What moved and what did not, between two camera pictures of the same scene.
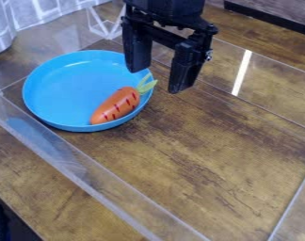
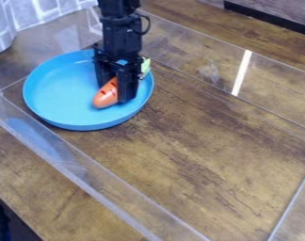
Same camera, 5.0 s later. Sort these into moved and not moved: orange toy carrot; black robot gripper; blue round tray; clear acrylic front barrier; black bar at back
Moved: orange toy carrot; black robot gripper
Not moved: black bar at back; clear acrylic front barrier; blue round tray
